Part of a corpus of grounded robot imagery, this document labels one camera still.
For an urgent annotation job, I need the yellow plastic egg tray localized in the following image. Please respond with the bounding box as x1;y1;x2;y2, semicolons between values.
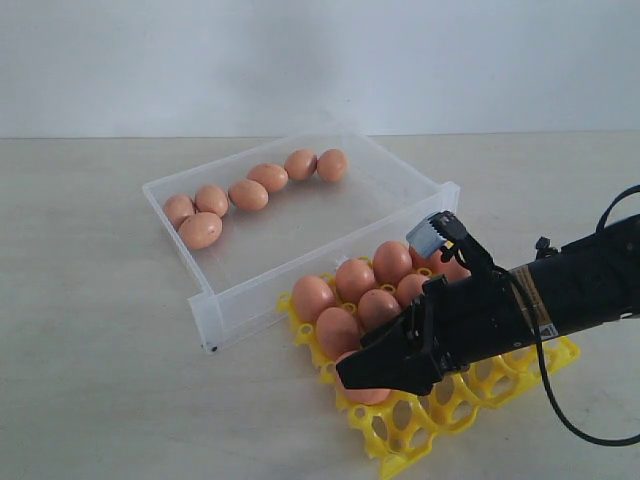
275;272;582;480

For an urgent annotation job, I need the brown egg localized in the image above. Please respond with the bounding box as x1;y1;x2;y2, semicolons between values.
357;289;401;332
409;247;431;270
335;373;391;406
396;273;428;309
335;258;376;304
228;179;269;211
194;184;229;218
292;275;336;324
247;163;289;193
178;212;222;250
162;194;196;230
372;241;413;285
316;149;349;183
315;307;360;360
429;251;470;283
284;149;317;181

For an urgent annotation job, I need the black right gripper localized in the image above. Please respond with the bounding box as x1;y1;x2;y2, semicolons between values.
335;272;535;395

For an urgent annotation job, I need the clear plastic bin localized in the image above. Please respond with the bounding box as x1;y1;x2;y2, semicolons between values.
143;122;460;354

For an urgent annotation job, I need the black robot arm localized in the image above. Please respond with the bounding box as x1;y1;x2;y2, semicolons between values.
335;211;639;395

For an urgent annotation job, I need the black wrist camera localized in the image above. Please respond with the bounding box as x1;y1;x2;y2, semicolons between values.
405;210;497;282

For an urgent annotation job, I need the black cable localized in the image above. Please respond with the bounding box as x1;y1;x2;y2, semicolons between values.
499;184;640;446

